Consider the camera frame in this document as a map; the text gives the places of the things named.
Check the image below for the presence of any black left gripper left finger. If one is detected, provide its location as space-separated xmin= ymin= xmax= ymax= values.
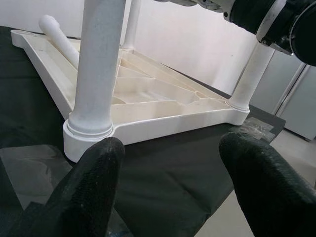
xmin=14 ymin=137 xmax=125 ymax=237

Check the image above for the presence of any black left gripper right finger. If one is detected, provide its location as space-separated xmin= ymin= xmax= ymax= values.
xmin=219 ymin=132 xmax=316 ymax=237

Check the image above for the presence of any white plastic table leg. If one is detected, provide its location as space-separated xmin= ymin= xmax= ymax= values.
xmin=68 ymin=0 xmax=124 ymax=139
xmin=228 ymin=43 xmax=275 ymax=112
xmin=39 ymin=14 xmax=81 ymax=72
xmin=122 ymin=0 xmax=142 ymax=50

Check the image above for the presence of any white plastic children table top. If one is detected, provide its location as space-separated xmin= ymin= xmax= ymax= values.
xmin=10 ymin=28 xmax=250 ymax=163

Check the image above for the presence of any cross-shaped clear tape patch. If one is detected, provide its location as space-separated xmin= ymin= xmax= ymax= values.
xmin=237 ymin=116 xmax=284 ymax=145

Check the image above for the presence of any long clear tape strip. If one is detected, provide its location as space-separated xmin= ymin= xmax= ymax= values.
xmin=0 ymin=145 xmax=72 ymax=210

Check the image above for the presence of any grey metal cabinet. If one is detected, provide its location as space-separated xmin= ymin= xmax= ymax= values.
xmin=249 ymin=48 xmax=316 ymax=143

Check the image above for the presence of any black tablecloth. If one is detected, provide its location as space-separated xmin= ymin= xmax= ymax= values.
xmin=0 ymin=24 xmax=286 ymax=237

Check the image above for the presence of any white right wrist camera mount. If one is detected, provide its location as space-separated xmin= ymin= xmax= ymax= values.
xmin=255 ymin=0 xmax=294 ymax=54

